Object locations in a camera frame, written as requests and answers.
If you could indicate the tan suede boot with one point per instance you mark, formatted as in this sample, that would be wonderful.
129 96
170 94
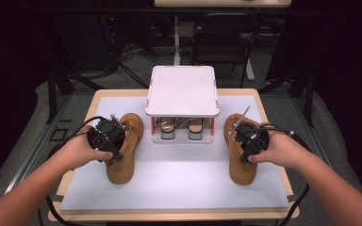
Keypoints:
122 169
242 171

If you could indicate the white shoe rack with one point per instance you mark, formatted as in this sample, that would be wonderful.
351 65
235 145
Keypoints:
182 91

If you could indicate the person's right hand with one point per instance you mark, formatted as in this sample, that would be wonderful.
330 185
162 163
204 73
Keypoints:
283 147

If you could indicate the dark curtain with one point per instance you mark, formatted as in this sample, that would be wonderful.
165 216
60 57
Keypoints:
9 78
352 78

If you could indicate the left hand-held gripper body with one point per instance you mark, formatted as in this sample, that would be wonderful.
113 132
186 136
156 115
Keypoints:
106 130

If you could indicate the black chair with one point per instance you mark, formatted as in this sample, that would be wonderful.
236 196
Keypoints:
223 40

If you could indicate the black rhinestone heeled sandal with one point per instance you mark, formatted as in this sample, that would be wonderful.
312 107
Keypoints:
196 127
168 127

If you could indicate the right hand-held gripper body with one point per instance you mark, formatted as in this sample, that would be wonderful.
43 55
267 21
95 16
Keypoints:
253 136

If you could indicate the person's left hand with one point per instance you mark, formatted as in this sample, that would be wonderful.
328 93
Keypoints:
78 150

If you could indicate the white table mat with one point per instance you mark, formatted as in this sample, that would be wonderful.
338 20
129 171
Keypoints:
176 182

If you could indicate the wooden table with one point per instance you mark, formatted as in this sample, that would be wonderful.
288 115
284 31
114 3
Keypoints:
169 215

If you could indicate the aluminium floor rail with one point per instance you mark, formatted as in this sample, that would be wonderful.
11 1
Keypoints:
314 132
52 124

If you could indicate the grey tape strip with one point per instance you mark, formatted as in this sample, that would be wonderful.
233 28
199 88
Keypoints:
56 198
290 198

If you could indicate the white desk leg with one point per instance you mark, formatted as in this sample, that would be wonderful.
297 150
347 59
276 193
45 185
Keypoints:
177 40

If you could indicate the black metal stand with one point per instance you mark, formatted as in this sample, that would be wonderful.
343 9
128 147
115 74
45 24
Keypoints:
52 97
309 100

